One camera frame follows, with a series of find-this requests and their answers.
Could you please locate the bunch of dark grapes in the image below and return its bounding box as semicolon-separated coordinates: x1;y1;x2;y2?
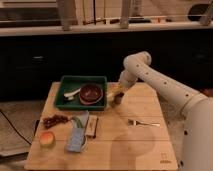
43;115;68;129

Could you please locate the silver fork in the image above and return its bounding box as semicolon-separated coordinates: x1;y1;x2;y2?
128;119;160;127

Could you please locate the dark red bowl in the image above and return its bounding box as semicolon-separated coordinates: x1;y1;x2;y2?
79;83;103;105

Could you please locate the wooden block with dark edge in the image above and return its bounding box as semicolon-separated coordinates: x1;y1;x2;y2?
85;115;98;137

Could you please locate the blue cloth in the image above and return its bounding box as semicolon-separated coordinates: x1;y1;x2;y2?
66;111;89;153

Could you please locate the black cable left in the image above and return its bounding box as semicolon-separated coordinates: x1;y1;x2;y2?
0;109;33;146

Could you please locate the orange fruit toy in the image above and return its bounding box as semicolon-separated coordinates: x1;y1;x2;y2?
39;131;55;147

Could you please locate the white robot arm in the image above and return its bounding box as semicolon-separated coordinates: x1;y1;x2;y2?
119;51;213;171

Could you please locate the metal cup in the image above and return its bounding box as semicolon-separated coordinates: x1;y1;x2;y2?
114;92;124;105

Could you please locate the white brush in tray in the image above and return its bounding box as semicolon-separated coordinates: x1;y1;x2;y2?
64;88;81;99

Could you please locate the green and white vegetable toy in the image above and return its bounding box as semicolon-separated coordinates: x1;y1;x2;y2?
71;116;83;128

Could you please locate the green plastic tray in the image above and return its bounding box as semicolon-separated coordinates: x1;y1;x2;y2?
54;75;107;111

